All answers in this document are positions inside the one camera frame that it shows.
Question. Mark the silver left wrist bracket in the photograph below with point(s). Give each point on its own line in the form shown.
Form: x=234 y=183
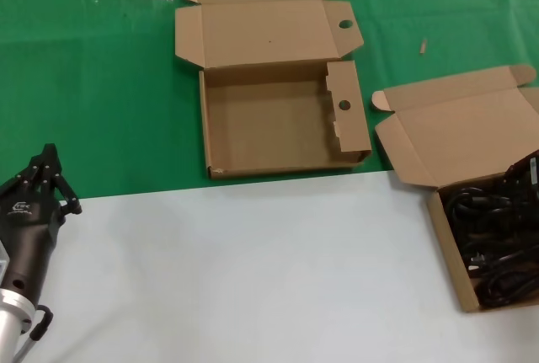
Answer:
x=3 y=259

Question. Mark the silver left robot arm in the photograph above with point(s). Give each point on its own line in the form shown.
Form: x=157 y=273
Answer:
x=10 y=321

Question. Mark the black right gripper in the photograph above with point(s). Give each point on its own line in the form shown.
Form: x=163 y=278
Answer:
x=519 y=175

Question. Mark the short wooden stick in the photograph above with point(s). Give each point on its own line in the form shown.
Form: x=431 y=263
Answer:
x=423 y=47

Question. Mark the cardboard box with round holes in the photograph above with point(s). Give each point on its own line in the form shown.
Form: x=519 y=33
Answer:
x=269 y=127

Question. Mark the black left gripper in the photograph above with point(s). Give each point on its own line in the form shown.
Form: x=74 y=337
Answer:
x=25 y=236

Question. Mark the silver wrist bracket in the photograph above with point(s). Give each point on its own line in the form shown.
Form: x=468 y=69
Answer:
x=535 y=171
x=3 y=259

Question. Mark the open brown cardboard box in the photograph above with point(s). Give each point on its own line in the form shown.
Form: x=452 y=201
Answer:
x=446 y=127

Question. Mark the green table cloth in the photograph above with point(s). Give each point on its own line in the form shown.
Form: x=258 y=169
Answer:
x=84 y=85

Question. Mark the silver right wrist bracket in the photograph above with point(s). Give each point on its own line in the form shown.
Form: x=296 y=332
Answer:
x=535 y=171

